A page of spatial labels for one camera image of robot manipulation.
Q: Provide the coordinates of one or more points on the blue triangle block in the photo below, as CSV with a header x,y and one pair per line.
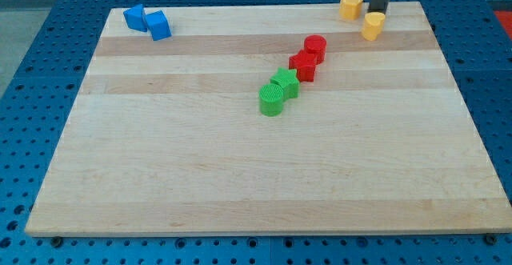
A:
x,y
135,18

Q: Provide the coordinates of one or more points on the wooden board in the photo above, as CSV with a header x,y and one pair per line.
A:
x,y
166,138

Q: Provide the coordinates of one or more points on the blue cube block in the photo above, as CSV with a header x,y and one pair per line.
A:
x,y
158,25

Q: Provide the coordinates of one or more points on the green star block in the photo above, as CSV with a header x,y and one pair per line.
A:
x,y
288,81

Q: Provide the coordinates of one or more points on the green cylinder block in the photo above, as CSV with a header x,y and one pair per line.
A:
x,y
271,99

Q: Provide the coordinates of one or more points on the yellow hexagon block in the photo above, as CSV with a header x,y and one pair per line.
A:
x,y
350,9

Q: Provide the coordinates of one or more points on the red cylinder block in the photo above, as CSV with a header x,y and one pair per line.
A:
x,y
316,44

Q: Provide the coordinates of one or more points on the red star block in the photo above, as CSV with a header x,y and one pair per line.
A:
x,y
305,65

